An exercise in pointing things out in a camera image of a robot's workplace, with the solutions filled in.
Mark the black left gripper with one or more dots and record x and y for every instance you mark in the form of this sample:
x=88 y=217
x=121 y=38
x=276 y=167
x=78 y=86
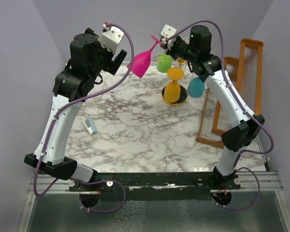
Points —
x=111 y=67

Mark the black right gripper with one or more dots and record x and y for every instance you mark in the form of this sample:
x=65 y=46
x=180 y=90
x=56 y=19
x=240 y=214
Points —
x=169 y=51

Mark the green plastic goblet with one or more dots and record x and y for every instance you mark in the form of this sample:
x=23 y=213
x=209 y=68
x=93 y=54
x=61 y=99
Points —
x=164 y=62

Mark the pink plastic goblet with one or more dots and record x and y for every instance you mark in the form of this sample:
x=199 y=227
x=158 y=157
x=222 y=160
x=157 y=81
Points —
x=142 y=60

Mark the orange plastic goblet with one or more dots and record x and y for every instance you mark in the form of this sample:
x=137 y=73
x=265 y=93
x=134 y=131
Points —
x=172 y=89

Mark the blue plastic goblet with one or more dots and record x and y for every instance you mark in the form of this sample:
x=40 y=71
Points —
x=196 y=88

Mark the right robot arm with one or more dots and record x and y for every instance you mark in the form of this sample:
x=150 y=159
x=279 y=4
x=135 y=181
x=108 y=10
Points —
x=245 y=124

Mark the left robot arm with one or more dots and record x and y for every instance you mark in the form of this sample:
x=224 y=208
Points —
x=90 y=54

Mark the gold wine glass rack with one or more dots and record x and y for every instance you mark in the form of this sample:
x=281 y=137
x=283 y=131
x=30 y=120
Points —
x=183 y=94

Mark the wooden ribbed glass rack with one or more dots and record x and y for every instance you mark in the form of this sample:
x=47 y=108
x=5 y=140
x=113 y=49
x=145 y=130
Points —
x=245 y=75

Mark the small blue stapler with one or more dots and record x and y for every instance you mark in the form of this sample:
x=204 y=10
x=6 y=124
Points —
x=90 y=126

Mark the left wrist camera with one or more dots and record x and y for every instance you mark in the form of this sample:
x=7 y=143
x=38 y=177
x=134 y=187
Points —
x=110 y=38

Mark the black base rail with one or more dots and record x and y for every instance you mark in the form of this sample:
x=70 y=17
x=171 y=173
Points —
x=157 y=186

